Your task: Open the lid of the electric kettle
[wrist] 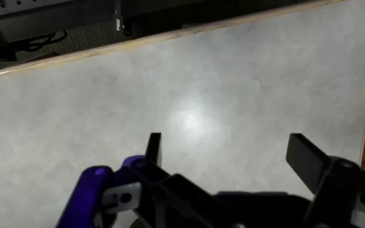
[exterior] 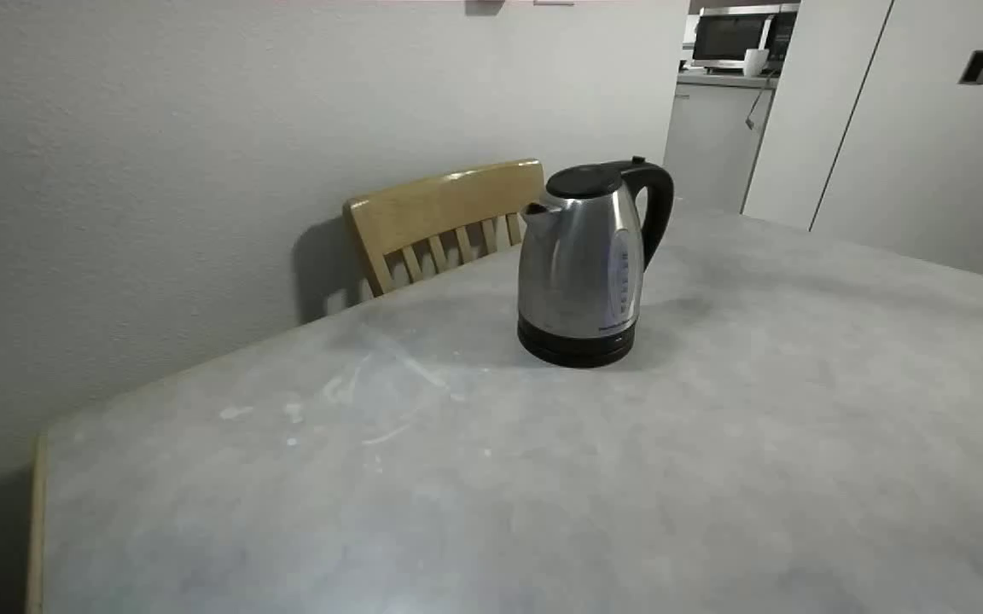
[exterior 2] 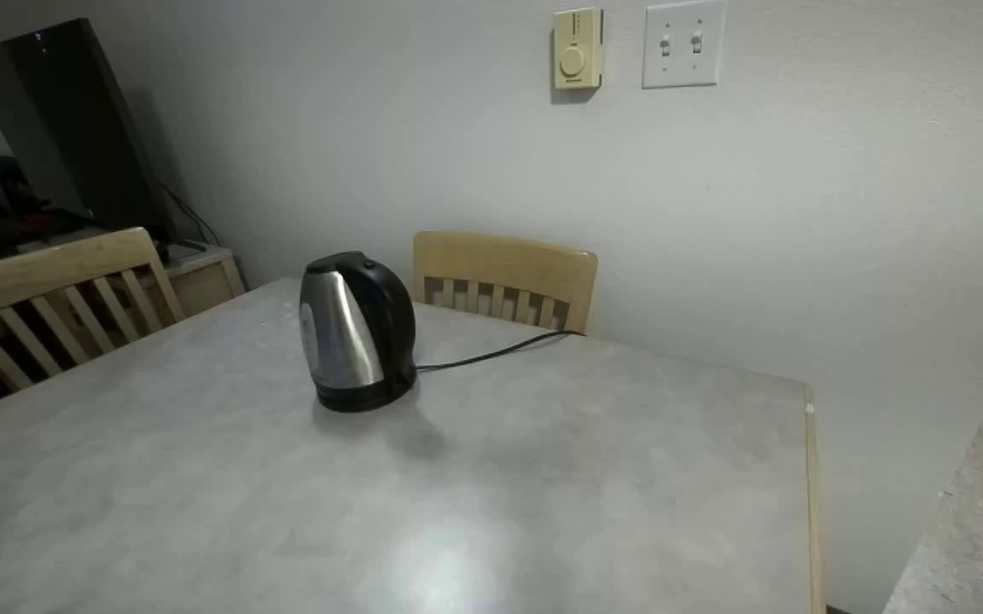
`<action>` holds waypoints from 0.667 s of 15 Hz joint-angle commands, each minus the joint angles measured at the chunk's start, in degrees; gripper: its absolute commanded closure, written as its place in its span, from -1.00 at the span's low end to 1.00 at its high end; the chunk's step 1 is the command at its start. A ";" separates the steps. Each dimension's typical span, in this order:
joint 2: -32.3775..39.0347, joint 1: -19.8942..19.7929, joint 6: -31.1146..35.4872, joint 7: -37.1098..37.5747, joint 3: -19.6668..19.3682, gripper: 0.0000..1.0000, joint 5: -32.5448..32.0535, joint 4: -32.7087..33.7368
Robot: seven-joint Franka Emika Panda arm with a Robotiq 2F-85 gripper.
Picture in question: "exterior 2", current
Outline beige side cabinet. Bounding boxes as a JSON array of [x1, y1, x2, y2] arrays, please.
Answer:
[[159, 241, 253, 325]]

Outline stainless steel electric kettle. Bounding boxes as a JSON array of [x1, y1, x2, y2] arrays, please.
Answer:
[[297, 249, 421, 417]]

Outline beige wall thermostat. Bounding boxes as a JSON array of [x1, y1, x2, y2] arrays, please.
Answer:
[[550, 5, 608, 95]]

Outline wooden chair with short slats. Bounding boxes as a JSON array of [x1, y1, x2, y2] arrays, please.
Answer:
[[410, 229, 604, 336]]

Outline black flat screen panel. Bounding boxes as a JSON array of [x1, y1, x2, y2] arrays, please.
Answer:
[[0, 13, 165, 233]]

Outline white double switch plate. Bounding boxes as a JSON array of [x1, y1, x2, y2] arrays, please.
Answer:
[[638, 0, 731, 93]]

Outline wooden chair with long slats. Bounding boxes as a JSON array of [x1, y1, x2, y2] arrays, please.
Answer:
[[0, 220, 186, 394]]

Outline black kettle power cable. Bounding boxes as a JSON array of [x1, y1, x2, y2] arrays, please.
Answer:
[[411, 325, 587, 376]]

